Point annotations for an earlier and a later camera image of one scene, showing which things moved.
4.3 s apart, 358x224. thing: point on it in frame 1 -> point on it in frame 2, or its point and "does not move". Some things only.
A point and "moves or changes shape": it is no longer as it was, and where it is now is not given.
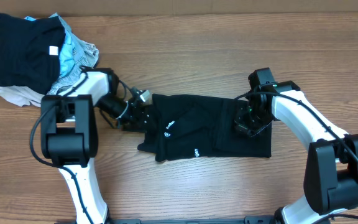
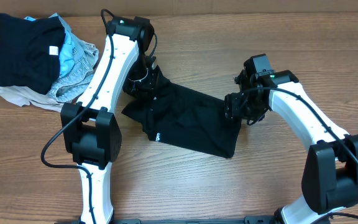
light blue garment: [67, 54] does not move
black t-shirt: [190, 126] moves or changes shape
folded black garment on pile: [28, 51] does not move
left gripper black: [138, 114] -> [142, 86]
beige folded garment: [20, 96] does not move
